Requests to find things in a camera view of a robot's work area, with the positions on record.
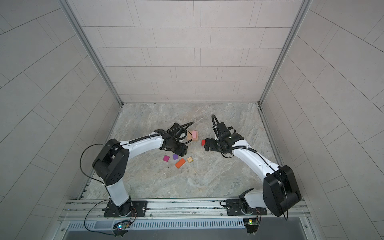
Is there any orange block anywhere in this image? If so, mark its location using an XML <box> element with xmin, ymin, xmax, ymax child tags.
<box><xmin>175</xmin><ymin>159</ymin><xmax>186</xmax><ymax>169</ymax></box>

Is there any pink block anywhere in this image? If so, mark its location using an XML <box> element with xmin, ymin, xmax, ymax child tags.
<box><xmin>192</xmin><ymin>130</ymin><xmax>198</xmax><ymax>141</ymax></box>

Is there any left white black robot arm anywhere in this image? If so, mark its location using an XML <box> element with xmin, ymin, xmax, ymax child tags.
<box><xmin>93</xmin><ymin>132</ymin><xmax>188</xmax><ymax>217</ymax></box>

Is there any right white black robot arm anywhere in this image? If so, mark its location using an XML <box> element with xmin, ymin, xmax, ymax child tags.
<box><xmin>204</xmin><ymin>139</ymin><xmax>302</xmax><ymax>217</ymax></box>

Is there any left corrugated black conduit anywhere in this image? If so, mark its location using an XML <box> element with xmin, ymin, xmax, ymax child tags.
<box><xmin>129</xmin><ymin>122</ymin><xmax>195</xmax><ymax>144</ymax></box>

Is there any corrugated black conduit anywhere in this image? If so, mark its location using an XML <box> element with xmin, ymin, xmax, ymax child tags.
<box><xmin>129</xmin><ymin>122</ymin><xmax>195</xmax><ymax>144</ymax></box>
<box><xmin>211</xmin><ymin>114</ymin><xmax>219</xmax><ymax>134</ymax></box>

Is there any right corrugated black conduit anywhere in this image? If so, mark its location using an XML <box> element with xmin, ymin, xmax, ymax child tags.
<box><xmin>211</xmin><ymin>114</ymin><xmax>219</xmax><ymax>134</ymax></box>

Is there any right controller board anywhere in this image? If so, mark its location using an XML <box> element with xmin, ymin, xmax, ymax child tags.
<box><xmin>243</xmin><ymin>219</ymin><xmax>260</xmax><ymax>234</ymax></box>

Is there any controller board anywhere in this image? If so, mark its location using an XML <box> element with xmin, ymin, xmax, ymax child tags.
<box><xmin>243</xmin><ymin>219</ymin><xmax>260</xmax><ymax>234</ymax></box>
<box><xmin>113</xmin><ymin>221</ymin><xmax>132</xmax><ymax>231</ymax></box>

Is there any left controller board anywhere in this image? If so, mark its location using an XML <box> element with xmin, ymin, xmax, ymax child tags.
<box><xmin>113</xmin><ymin>221</ymin><xmax>132</xmax><ymax>231</ymax></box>

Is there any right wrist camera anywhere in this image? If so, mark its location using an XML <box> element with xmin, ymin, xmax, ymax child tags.
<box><xmin>213</xmin><ymin>122</ymin><xmax>244</xmax><ymax>145</ymax></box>

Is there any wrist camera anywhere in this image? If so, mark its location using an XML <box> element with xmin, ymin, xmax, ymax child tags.
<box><xmin>168</xmin><ymin>123</ymin><xmax>188</xmax><ymax>141</ymax></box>
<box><xmin>213</xmin><ymin>122</ymin><xmax>244</xmax><ymax>145</ymax></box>

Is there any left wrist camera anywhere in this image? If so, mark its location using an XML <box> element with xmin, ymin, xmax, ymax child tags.
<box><xmin>168</xmin><ymin>123</ymin><xmax>188</xmax><ymax>141</ymax></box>

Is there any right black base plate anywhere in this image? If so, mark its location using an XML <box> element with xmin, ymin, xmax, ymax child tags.
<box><xmin>220</xmin><ymin>199</ymin><xmax>268</xmax><ymax>216</ymax></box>

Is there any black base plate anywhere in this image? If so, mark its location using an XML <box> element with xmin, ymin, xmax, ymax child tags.
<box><xmin>220</xmin><ymin>199</ymin><xmax>268</xmax><ymax>216</ymax></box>
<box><xmin>102</xmin><ymin>200</ymin><xmax>148</xmax><ymax>218</ymax></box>

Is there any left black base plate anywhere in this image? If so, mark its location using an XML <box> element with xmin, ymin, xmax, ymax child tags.
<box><xmin>102</xmin><ymin>200</ymin><xmax>148</xmax><ymax>218</ymax></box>

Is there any left black cable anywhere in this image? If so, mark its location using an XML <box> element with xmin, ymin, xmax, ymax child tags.
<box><xmin>79</xmin><ymin>143</ymin><xmax>124</xmax><ymax>237</ymax></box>

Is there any aluminium mounting rail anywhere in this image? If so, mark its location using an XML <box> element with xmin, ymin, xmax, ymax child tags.
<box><xmin>58</xmin><ymin>196</ymin><xmax>311</xmax><ymax>221</ymax></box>

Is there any right aluminium corner post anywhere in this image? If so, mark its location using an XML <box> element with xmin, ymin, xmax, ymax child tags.
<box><xmin>259</xmin><ymin>0</ymin><xmax>312</xmax><ymax>106</ymax></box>

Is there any aluminium corner post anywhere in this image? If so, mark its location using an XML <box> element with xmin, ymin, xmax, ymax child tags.
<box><xmin>58</xmin><ymin>0</ymin><xmax>124</xmax><ymax>107</ymax></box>
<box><xmin>259</xmin><ymin>0</ymin><xmax>312</xmax><ymax>106</ymax></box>

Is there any left aluminium corner post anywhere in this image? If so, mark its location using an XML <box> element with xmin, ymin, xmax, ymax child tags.
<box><xmin>58</xmin><ymin>0</ymin><xmax>124</xmax><ymax>107</ymax></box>

